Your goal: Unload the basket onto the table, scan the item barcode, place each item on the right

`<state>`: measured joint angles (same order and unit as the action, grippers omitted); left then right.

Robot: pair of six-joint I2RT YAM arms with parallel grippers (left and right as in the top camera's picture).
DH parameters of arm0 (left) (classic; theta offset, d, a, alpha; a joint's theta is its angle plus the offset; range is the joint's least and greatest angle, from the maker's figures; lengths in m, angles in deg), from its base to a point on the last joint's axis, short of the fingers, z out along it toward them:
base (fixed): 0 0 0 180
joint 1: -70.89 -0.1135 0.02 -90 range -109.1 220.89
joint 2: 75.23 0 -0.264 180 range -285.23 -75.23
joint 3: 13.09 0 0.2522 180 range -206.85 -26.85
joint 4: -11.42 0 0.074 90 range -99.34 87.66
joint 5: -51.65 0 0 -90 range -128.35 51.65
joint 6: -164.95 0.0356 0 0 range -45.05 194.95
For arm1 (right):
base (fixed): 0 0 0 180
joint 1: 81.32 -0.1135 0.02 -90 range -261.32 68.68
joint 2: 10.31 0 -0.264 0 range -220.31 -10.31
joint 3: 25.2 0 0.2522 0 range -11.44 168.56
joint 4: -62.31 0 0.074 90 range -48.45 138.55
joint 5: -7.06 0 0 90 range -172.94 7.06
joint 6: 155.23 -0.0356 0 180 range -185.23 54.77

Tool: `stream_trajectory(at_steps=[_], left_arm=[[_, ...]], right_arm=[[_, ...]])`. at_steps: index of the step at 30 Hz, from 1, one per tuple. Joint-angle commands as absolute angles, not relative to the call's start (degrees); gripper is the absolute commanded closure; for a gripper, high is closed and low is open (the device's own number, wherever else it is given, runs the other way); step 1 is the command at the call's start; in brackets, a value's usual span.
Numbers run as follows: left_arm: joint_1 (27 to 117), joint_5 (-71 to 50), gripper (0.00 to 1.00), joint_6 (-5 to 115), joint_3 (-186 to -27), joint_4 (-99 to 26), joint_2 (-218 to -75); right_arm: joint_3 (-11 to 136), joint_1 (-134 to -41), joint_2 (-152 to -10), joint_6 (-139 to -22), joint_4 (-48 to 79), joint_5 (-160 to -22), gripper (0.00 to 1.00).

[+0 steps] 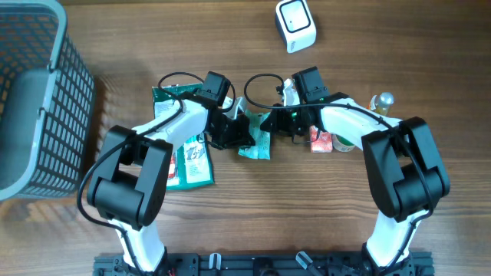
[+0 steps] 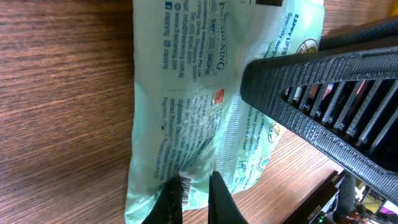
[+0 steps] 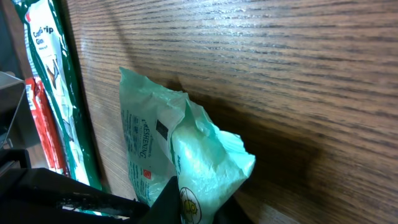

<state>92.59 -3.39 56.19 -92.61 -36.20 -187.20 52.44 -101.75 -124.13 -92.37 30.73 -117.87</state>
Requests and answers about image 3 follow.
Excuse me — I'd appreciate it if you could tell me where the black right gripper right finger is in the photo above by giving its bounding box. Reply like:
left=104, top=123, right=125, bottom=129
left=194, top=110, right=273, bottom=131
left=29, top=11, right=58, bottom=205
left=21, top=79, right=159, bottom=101
left=138, top=177, right=254, bottom=224

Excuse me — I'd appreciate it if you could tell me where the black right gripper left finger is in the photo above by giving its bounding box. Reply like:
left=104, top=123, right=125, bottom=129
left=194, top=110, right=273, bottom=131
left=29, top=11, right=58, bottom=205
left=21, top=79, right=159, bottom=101
left=1, top=149, right=149, bottom=224

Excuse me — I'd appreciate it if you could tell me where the mint green sachet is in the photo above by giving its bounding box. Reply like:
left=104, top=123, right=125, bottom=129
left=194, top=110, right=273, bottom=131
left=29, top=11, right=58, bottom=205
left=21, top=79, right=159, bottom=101
left=119, top=68, right=256, bottom=223

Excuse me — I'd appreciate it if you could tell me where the red coffee stick sachet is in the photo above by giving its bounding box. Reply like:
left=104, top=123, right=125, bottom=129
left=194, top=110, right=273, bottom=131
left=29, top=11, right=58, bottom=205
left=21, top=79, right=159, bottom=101
left=25, top=78, right=70, bottom=177

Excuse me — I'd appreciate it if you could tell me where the green white gloves package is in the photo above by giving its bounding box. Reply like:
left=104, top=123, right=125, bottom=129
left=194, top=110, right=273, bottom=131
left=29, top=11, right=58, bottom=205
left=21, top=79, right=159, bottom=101
left=13, top=0, right=103, bottom=190

